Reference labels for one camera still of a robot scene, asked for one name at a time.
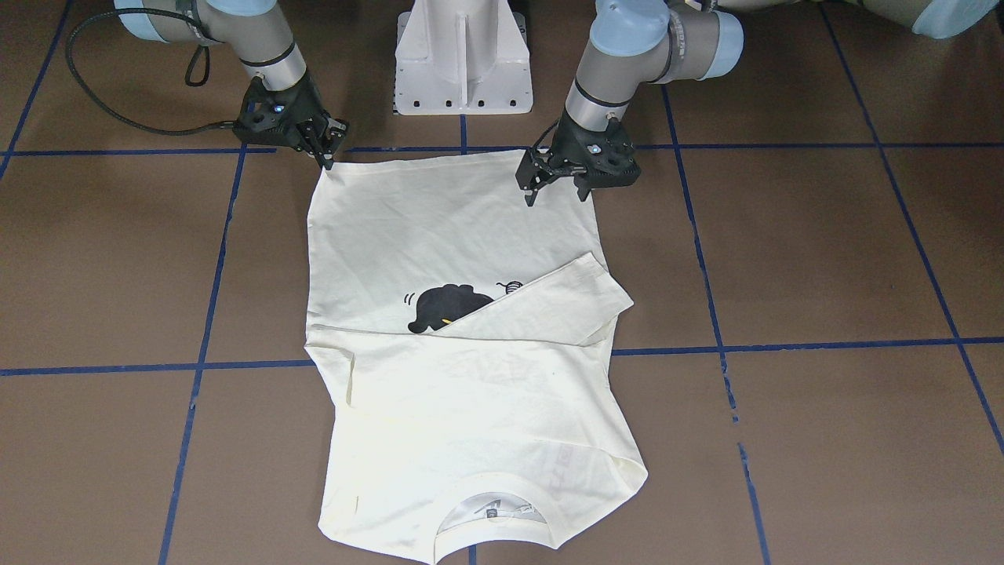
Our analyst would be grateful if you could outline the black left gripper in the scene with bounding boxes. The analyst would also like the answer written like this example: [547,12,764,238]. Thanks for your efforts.
[515,111,641,207]

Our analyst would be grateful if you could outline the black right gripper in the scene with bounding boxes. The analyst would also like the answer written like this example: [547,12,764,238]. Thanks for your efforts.
[233,75,349,170]

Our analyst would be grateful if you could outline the cream long-sleeve cat shirt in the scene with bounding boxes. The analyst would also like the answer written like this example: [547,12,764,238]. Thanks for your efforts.
[305,151,649,564]

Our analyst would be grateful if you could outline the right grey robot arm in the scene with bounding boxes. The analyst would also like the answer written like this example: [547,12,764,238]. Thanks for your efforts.
[114,1,348,170]

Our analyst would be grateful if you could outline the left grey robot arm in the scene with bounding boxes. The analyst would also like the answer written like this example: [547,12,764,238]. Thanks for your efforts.
[512,1,775,206]

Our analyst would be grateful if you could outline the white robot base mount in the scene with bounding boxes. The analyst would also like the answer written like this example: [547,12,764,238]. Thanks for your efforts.
[394,1,534,117]

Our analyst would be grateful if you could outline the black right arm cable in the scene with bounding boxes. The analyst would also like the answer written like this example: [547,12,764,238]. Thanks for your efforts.
[64,0,240,137]

